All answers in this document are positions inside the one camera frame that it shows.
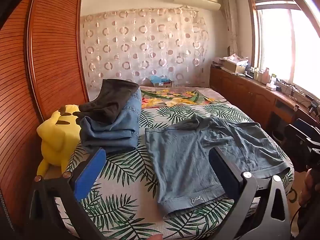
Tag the white plastic bottle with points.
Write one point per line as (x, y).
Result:
(266, 75)

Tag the teal pants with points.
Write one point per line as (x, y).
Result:
(180, 160)

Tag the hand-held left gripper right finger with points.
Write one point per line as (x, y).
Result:
(223, 175)

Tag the person's right hand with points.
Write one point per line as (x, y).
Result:
(307, 192)

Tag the yellow plush toy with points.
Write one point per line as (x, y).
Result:
(55, 135)

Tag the white power strip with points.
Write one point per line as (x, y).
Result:
(292, 88)

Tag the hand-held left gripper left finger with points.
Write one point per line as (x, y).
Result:
(86, 175)

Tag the floral blanket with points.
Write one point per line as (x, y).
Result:
(175, 96)

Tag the folded blue jeans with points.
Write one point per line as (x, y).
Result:
(112, 132)

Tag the cardboard box with blue cloth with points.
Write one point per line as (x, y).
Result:
(160, 81)

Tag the white tissue box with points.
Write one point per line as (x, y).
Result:
(273, 83)

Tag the circle patterned curtain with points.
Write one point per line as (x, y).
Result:
(145, 45)

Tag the open cardboard box with papers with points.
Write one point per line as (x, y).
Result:
(235, 65)

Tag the wooden side cabinet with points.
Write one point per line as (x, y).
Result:
(245, 97)

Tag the folded dark brown pants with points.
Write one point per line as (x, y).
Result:
(110, 97)

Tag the wooden framed window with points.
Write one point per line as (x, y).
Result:
(282, 42)

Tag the leaf print bedsheet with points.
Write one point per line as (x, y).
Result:
(125, 170)

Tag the wooden slatted wardrobe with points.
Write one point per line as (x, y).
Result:
(50, 55)

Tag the white window curtain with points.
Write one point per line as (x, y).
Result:
(231, 25)

